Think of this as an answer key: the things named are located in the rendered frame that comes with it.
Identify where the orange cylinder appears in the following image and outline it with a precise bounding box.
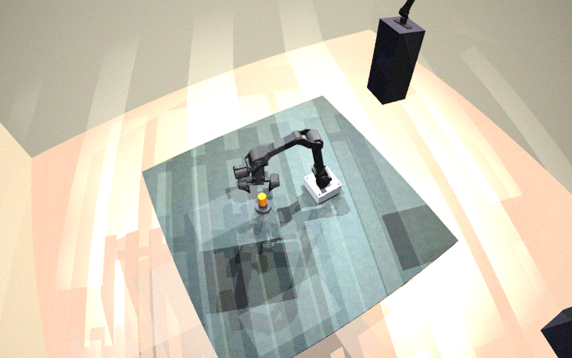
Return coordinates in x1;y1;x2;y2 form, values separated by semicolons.
258;193;267;206

